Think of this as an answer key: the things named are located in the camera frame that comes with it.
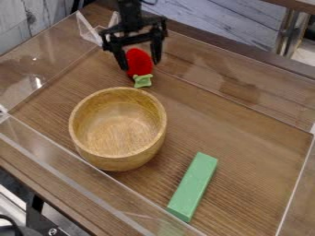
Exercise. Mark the metal table leg background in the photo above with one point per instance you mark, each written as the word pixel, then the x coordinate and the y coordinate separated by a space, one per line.
pixel 291 32

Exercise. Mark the clear acrylic corner bracket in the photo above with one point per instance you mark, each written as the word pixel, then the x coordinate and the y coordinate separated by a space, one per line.
pixel 91 33

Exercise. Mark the round wooden bowl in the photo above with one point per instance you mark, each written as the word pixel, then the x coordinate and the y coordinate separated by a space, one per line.
pixel 117 128

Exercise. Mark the clear acrylic tray wall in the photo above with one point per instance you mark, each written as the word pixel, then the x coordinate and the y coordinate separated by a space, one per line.
pixel 99 203

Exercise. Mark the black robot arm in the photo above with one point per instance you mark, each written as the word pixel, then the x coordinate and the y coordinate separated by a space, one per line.
pixel 129 12

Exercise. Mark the red plush strawberry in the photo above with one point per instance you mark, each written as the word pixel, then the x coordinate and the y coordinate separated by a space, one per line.
pixel 139 68

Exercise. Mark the green rectangular block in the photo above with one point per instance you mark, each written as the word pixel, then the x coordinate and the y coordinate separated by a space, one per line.
pixel 195 180

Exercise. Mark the black table frame leg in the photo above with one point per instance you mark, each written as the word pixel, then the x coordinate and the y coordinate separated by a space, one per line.
pixel 37 222

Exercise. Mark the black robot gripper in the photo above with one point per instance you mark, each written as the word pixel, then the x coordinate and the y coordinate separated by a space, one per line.
pixel 149 29

